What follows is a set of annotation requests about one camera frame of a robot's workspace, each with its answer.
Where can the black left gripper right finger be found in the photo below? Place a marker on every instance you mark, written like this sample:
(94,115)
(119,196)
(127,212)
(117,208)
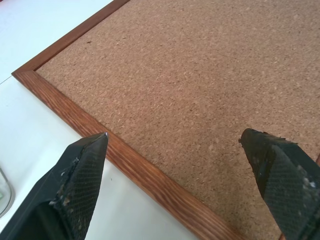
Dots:
(280,180)

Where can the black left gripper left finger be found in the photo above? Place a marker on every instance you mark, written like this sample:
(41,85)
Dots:
(75,182)

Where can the clear glass jar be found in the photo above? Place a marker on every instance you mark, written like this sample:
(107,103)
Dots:
(4,192)

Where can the cork board with wooden frame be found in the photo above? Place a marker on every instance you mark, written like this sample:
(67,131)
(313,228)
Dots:
(180,100)

